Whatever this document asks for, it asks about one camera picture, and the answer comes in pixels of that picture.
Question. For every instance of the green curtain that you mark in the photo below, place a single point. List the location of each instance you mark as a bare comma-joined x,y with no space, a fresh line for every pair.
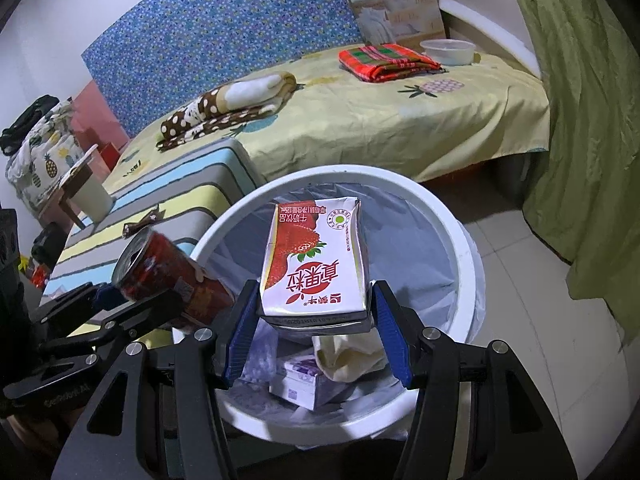
585,135

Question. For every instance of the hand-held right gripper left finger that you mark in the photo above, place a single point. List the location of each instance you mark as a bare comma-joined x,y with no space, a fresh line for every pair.
240,335

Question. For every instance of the yellow pineapple bed sheet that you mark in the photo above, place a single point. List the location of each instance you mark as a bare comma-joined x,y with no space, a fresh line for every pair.
400,120

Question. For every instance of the pineapple print quilt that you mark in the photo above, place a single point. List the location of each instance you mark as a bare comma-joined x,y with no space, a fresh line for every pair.
45,160

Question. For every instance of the black suitcase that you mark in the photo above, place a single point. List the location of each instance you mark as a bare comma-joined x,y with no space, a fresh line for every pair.
47,245

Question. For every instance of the brown polka dot blanket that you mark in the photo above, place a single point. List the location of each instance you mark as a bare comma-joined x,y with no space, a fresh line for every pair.
225,105

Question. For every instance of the red plaid cloth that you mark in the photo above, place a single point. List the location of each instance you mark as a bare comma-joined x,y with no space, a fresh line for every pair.
387,60

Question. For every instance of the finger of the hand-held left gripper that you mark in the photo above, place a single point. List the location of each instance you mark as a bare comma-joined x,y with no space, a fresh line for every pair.
102,297
145,312

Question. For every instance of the white wrapper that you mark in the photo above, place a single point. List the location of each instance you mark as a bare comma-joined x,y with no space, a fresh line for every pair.
350,355

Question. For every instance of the beige brown lidded mug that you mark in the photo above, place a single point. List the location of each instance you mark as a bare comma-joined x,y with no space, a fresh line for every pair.
92,195

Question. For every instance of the black bag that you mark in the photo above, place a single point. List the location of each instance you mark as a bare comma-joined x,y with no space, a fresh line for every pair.
25,120

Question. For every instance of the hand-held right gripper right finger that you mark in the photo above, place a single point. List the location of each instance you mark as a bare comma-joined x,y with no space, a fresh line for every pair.
392,340

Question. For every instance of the clear plastic container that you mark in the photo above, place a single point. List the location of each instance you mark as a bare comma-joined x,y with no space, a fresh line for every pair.
447,51

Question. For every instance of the white trash bin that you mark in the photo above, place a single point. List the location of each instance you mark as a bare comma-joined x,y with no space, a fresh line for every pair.
465,280

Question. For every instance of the quilt packaging box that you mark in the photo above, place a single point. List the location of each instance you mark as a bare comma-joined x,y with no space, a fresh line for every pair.
395,5

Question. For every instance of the strawberry milk carton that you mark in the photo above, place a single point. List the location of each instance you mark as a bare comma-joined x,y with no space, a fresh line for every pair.
315,260

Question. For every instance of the red cartoon drink can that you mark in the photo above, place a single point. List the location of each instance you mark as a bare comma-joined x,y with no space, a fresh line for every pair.
170,280

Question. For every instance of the white bed frame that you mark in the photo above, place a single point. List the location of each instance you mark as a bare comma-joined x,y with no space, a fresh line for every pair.
490,25

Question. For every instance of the brown bow candy wrapper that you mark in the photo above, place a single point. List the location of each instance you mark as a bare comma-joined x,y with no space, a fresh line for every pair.
142,221

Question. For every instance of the blue patterned headboard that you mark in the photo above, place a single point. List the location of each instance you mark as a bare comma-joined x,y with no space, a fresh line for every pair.
210,45

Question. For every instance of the small purple cardboard box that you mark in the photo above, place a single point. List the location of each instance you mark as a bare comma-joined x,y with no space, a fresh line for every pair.
297,380

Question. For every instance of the white bin liner bag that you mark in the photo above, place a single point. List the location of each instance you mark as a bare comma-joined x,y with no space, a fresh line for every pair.
425,240

